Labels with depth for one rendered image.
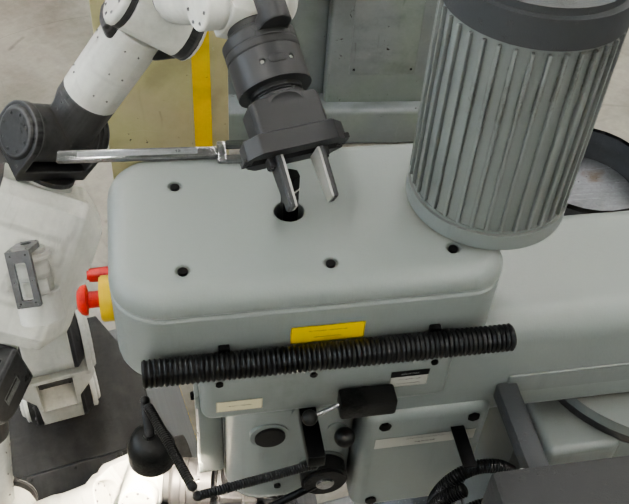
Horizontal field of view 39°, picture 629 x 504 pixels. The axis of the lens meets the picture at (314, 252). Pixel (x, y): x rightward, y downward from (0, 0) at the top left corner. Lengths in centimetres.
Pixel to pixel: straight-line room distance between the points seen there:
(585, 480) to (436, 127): 45
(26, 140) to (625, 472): 94
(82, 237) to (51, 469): 107
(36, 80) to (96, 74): 335
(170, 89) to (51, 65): 180
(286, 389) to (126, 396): 142
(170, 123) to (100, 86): 179
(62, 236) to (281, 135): 57
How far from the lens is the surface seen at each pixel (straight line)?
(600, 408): 140
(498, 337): 111
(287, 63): 101
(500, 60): 93
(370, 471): 138
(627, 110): 485
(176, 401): 273
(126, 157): 116
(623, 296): 127
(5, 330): 150
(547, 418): 140
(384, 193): 113
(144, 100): 309
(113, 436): 248
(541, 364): 127
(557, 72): 93
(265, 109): 100
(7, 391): 153
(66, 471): 242
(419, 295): 105
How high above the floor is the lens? 263
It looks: 45 degrees down
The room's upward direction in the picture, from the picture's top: 5 degrees clockwise
